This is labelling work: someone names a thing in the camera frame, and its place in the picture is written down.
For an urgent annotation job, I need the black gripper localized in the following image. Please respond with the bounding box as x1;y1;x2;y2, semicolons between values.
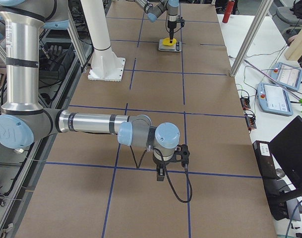
167;20;176;44
153;153;173;181

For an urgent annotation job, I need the grey kitchen scale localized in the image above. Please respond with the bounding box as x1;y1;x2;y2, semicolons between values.
158;39;182;53

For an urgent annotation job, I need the red cylinder bottle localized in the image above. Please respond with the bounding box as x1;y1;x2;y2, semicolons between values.
222;0;235;23

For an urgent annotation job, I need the near blue teach pendant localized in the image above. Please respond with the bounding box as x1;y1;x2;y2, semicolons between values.
257;82;293;116

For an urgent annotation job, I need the blue teach pendant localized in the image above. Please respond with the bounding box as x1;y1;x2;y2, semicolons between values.
271;62;302;91
257;82;293;116

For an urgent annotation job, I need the black desktop computer box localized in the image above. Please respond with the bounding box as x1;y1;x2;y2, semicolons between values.
252;140;302;221

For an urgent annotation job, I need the far blue teach pendant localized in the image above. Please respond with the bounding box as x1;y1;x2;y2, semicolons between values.
271;62;302;91

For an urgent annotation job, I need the black monitor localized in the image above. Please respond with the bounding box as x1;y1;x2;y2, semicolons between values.
269;116;302;188

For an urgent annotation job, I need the green tipped grabber stick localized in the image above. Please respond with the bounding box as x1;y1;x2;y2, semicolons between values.
244;60;302;116

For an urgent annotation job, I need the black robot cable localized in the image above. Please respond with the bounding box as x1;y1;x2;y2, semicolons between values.
129;146;193;204

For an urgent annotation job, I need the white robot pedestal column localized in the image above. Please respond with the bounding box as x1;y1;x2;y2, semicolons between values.
81;0;125;81

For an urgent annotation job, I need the aluminium frame post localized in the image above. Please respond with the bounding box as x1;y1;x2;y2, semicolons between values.
230;0;273;77

